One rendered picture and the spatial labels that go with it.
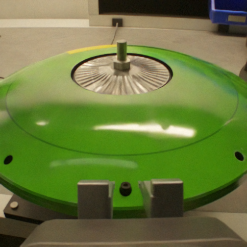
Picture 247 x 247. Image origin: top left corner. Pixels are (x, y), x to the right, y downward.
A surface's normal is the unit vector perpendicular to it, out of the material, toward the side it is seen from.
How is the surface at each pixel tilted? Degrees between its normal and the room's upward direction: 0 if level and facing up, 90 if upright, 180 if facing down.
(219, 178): 24
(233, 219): 0
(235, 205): 0
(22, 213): 0
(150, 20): 90
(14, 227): 90
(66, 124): 14
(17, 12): 90
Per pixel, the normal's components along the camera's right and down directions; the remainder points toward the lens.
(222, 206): 0.00, -0.83
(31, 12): -0.14, 0.54
